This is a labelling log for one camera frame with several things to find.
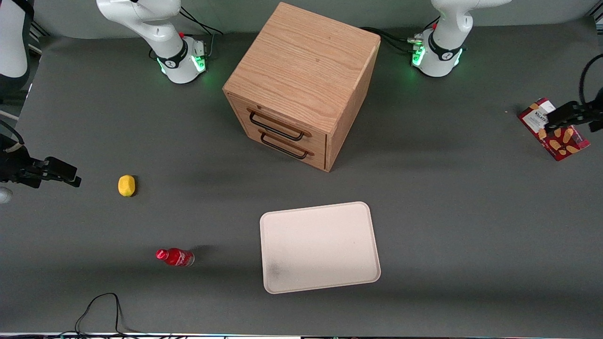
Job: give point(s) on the upper wooden drawer front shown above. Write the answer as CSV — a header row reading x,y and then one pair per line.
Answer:
x,y
282,120

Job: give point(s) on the yellow lemon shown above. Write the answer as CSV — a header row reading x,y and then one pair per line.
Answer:
x,y
126,185

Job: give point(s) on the wooden drawer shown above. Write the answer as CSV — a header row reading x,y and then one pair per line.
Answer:
x,y
313,157
282,120

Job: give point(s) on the small red soda bottle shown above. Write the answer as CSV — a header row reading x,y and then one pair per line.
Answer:
x,y
176,257

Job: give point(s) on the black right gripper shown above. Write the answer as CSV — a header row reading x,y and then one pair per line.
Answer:
x,y
13,165

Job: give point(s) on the red cookie box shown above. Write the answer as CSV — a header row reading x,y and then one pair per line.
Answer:
x,y
563,143

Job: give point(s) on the light oak wooden drawer cabinet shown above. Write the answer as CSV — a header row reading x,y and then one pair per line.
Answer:
x,y
301,61

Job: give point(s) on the aluminium frame profile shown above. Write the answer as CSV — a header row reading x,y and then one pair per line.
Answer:
x,y
37,35

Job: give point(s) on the cream rectangular plastic tray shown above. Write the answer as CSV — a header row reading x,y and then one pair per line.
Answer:
x,y
318,247

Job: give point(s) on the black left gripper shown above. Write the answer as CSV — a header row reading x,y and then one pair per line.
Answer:
x,y
590,113

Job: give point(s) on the lower wooden drawer front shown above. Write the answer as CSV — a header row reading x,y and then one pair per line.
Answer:
x,y
313,157

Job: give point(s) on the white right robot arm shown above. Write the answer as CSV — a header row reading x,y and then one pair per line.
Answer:
x,y
160,33

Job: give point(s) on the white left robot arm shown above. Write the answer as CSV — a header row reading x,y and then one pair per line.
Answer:
x,y
445,47

